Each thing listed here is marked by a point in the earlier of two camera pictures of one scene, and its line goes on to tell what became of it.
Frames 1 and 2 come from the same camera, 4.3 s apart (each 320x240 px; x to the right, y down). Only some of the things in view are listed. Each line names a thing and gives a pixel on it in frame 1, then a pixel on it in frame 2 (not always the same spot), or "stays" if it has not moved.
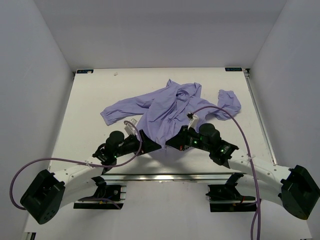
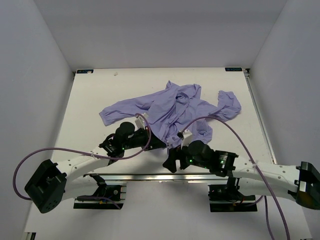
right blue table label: [233, 69] stays
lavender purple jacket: [169, 111] stays
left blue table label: [85, 71] stays
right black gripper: [179, 141] → [174, 153]
